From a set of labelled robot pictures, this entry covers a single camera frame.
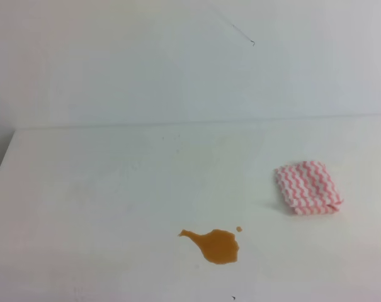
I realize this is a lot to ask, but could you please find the pink white striped rag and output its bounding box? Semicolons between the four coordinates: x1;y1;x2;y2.
275;161;344;216

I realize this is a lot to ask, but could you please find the brown coffee stain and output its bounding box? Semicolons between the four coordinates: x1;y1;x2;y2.
178;229;239;265

